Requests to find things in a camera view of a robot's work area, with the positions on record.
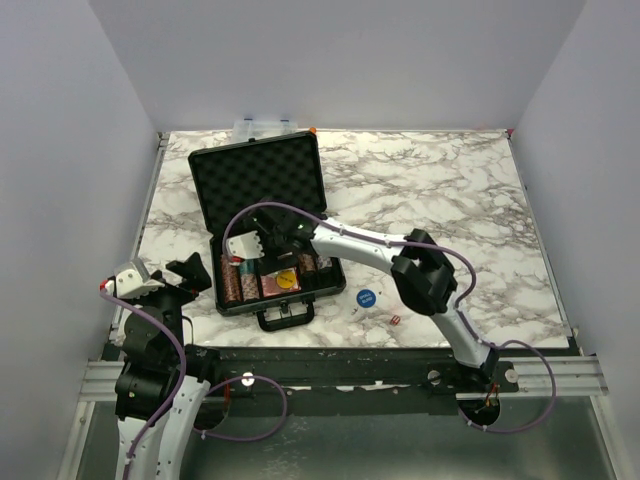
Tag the orange chip stack left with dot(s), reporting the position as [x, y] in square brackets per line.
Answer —
[231, 282]

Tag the orange chip stack lower middle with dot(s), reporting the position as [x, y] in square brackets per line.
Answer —
[249, 286]

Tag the black mounting rail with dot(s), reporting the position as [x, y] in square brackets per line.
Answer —
[346, 382]

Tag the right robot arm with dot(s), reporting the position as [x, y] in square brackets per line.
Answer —
[431, 280]

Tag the red card deck in case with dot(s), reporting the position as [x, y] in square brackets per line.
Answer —
[269, 286]

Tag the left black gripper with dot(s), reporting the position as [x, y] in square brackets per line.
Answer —
[194, 272]

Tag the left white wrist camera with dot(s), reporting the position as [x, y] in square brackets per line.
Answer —
[131, 280]

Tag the black poker set case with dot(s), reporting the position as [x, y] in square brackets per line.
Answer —
[232, 179]

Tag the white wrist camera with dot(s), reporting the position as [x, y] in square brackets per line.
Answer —
[246, 246]
[131, 280]

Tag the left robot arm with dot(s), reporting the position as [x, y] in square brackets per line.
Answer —
[163, 381]

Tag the clear plastic box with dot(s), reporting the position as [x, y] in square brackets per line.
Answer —
[248, 128]

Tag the green chip stack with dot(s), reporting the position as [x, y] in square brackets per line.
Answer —
[247, 268]

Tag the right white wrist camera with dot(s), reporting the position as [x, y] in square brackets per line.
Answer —
[246, 246]

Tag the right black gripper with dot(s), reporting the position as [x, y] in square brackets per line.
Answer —
[269, 257]

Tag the blue small blind button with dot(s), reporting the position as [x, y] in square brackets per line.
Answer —
[366, 298]

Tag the yellow big blind button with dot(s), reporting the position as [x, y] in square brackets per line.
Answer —
[286, 280]

